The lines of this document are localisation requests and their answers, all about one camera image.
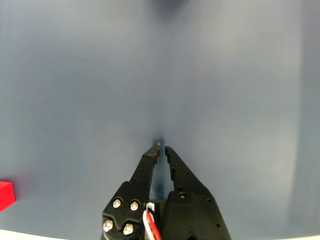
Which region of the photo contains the red white servo cable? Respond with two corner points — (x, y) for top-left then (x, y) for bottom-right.
(142, 203), (162, 240)

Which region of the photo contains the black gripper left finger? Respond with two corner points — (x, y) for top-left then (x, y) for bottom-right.
(101, 141), (161, 240)

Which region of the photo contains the dark blue mat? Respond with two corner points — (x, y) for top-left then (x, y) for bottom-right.
(0, 0), (320, 239)

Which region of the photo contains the red cube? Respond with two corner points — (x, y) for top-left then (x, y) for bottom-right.
(0, 180), (16, 213)

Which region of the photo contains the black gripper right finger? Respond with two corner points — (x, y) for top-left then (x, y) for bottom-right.
(162, 145), (232, 240)

